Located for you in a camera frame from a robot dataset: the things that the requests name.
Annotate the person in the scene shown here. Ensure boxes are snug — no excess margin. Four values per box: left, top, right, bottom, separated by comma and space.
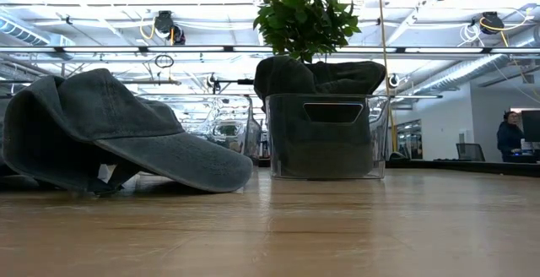
495, 109, 527, 163

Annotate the yellow hanging cable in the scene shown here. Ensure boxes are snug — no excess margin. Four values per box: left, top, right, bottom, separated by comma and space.
375, 0, 400, 155

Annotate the black aluminium frame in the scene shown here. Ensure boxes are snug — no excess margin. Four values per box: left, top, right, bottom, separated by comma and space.
384, 157, 540, 179

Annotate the dark grey baseball cap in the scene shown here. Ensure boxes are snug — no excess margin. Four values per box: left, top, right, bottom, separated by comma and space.
268, 95, 377, 179
310, 60, 387, 97
252, 54, 318, 101

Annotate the clear plastic bin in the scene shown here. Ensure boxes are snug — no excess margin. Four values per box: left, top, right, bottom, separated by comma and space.
136, 94, 265, 165
264, 92, 392, 182

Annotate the green leafy plant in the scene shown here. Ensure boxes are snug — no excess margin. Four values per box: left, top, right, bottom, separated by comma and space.
251, 0, 364, 65

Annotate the black mesh office chair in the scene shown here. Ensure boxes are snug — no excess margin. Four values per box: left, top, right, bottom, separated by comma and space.
455, 142, 487, 162

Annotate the silver ventilation duct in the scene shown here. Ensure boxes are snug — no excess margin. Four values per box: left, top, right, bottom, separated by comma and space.
395, 52, 540, 97

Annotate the black ceiling cable reel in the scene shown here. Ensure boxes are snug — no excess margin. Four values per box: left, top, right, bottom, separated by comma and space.
152, 9, 187, 46
478, 10, 506, 36

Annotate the black computer monitor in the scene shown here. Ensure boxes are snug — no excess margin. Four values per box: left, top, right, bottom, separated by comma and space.
520, 109, 540, 144

